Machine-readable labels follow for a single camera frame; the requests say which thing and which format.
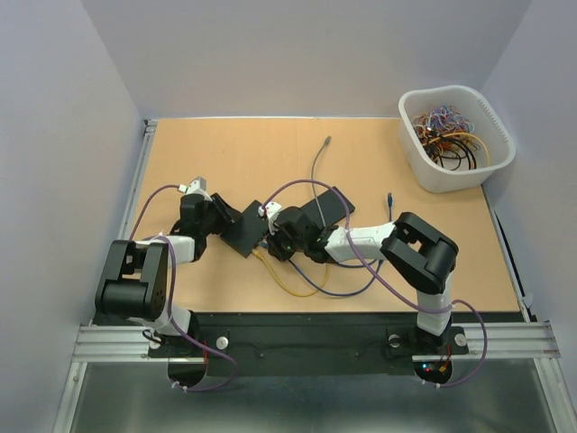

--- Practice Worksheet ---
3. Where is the aluminium frame rail left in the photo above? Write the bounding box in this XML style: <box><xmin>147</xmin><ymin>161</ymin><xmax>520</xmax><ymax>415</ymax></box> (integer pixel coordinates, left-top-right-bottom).
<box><xmin>92</xmin><ymin>119</ymin><xmax>159</xmax><ymax>326</ymax></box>

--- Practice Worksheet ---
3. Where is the grey ethernet cable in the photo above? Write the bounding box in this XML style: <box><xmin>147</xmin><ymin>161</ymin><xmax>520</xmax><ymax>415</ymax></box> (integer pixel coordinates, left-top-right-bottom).
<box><xmin>310</xmin><ymin>135</ymin><xmax>334</xmax><ymax>225</ymax></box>

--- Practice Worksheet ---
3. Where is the white plastic bin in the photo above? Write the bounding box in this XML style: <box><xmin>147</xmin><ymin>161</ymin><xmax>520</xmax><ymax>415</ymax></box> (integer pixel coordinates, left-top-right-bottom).
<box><xmin>398</xmin><ymin>85</ymin><xmax>516</xmax><ymax>193</ymax></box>

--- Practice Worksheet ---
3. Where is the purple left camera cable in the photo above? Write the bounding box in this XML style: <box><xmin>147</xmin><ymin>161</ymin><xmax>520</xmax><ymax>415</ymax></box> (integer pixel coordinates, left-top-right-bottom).
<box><xmin>130</xmin><ymin>183</ymin><xmax>241</xmax><ymax>393</ymax></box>

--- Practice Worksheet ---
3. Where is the black network switch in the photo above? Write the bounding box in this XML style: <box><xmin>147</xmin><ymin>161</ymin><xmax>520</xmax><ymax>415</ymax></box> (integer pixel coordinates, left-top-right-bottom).
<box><xmin>220</xmin><ymin>200</ymin><xmax>269</xmax><ymax>258</ymax></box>
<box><xmin>300</xmin><ymin>190</ymin><xmax>346</xmax><ymax>227</ymax></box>

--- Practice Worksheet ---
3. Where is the blue ethernet cable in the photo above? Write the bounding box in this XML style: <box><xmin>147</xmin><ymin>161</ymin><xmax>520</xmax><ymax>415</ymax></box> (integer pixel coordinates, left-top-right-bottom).
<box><xmin>261</xmin><ymin>191</ymin><xmax>397</xmax><ymax>299</ymax></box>

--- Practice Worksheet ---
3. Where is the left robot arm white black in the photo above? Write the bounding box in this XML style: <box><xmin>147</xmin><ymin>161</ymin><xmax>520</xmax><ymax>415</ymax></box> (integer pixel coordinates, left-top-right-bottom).
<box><xmin>95</xmin><ymin>193</ymin><xmax>241</xmax><ymax>355</ymax></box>

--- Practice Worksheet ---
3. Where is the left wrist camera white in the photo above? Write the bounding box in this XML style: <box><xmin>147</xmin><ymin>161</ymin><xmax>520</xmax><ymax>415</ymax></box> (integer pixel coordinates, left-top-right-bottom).
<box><xmin>178</xmin><ymin>176</ymin><xmax>212</xmax><ymax>201</ymax></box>

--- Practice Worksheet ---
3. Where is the tangle of coloured wires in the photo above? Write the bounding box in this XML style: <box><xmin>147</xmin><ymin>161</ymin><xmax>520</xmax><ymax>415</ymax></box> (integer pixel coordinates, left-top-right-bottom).
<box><xmin>412</xmin><ymin>102</ymin><xmax>491</xmax><ymax>171</ymax></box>

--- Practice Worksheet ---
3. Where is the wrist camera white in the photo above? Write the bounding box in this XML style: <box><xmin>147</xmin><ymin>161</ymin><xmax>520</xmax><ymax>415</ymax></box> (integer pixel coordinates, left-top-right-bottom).
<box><xmin>178</xmin><ymin>176</ymin><xmax>212</xmax><ymax>201</ymax></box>
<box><xmin>258</xmin><ymin>201</ymin><xmax>282</xmax><ymax>235</ymax></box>

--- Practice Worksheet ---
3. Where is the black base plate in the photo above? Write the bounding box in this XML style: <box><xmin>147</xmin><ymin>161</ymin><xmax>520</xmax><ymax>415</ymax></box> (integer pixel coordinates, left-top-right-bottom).
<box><xmin>143</xmin><ymin>313</ymin><xmax>469</xmax><ymax>382</ymax></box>

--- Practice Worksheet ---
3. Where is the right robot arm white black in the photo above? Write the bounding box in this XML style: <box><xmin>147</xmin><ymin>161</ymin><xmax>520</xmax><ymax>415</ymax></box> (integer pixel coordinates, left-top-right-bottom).
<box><xmin>265</xmin><ymin>207</ymin><xmax>459</xmax><ymax>352</ymax></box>

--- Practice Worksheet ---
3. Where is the yellow ethernet cable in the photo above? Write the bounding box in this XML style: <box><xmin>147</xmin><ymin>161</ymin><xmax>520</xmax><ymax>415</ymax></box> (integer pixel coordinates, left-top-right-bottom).
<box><xmin>252</xmin><ymin>247</ymin><xmax>330</xmax><ymax>299</ymax></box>

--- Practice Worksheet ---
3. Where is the aluminium frame rail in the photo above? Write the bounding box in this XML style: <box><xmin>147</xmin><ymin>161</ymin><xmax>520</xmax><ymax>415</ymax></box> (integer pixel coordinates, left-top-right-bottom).
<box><xmin>72</xmin><ymin>322</ymin><xmax>561</xmax><ymax>363</ymax></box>
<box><xmin>92</xmin><ymin>119</ymin><xmax>159</xmax><ymax>326</ymax></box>

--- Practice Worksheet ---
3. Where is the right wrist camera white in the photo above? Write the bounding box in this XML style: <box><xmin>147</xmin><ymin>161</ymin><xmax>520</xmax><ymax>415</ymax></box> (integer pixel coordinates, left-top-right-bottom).
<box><xmin>258</xmin><ymin>201</ymin><xmax>282</xmax><ymax>235</ymax></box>

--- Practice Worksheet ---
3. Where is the aluminium frame rail front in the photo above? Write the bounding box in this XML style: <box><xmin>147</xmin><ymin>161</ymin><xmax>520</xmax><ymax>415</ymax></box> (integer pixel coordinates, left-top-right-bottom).
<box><xmin>72</xmin><ymin>322</ymin><xmax>561</xmax><ymax>363</ymax></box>

